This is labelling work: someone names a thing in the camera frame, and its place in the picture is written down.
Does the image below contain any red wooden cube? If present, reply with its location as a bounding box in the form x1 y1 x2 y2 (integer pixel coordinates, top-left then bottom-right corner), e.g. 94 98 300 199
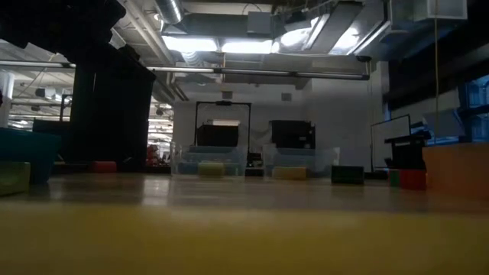
399 169 427 191

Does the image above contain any grey tilted panel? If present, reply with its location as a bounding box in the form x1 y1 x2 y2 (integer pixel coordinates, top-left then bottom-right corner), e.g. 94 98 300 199
422 108 465 139

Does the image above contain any black background desk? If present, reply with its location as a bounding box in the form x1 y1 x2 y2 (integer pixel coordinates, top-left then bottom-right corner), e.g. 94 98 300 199
384 131 432 171

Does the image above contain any white ceiling box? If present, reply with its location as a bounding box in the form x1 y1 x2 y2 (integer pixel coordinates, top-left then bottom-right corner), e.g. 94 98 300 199
413 0 468 22

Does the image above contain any silver ventilation duct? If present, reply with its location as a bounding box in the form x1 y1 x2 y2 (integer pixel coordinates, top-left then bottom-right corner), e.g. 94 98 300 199
154 0 184 24

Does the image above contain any whiteboard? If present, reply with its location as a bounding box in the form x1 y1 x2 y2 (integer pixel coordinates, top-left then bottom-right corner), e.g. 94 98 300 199
370 113 413 170

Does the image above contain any black background monitor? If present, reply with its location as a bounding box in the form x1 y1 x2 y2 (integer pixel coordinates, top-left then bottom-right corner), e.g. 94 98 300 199
196 124 240 147

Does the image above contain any window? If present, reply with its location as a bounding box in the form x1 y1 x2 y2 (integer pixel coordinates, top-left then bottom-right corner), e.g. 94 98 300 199
458 74 489 143

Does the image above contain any clear plastic bin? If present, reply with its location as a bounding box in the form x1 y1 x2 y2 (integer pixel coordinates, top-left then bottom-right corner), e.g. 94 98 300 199
261 144 341 179
170 141 249 177

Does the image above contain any black background station frame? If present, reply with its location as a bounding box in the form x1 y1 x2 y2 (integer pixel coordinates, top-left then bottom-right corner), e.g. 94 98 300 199
193 100 252 165

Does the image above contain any black background box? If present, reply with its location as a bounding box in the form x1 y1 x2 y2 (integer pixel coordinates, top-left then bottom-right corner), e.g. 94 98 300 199
270 119 317 150

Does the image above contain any green two-by-four lego brick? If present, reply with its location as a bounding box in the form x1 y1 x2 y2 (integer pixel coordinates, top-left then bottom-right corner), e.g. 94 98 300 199
331 165 365 186

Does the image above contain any ceiling light panel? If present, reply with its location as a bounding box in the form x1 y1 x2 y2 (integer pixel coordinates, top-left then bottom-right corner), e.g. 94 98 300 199
221 37 282 54
162 35 219 53

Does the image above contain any black partition stand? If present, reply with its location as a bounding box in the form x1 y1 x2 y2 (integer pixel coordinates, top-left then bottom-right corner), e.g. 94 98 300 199
68 44 157 171

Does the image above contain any red wooden block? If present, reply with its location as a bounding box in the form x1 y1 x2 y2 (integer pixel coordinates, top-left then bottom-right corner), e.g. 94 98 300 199
90 160 118 174

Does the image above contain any light green arch block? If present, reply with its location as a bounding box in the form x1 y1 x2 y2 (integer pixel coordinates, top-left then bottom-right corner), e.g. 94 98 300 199
0 161 32 196

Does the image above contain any yellow hanging cable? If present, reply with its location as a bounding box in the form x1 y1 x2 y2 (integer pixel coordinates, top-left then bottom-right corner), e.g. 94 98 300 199
433 0 440 146

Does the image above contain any grey ceiling unit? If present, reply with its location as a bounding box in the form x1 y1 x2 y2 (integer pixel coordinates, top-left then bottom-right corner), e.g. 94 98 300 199
247 11 273 36

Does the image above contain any teal plastic bin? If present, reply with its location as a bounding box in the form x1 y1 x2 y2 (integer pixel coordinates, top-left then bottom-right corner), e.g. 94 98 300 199
0 127 62 184

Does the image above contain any teal wooden block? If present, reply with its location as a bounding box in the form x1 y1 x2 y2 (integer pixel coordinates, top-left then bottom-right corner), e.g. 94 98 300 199
177 162 199 175

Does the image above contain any orange translucent bin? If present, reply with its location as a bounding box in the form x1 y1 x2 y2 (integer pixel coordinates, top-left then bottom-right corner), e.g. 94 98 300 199
422 143 489 200

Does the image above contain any grey ceiling pipe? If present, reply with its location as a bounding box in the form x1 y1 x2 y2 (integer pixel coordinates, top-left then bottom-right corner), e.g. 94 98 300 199
147 65 371 81

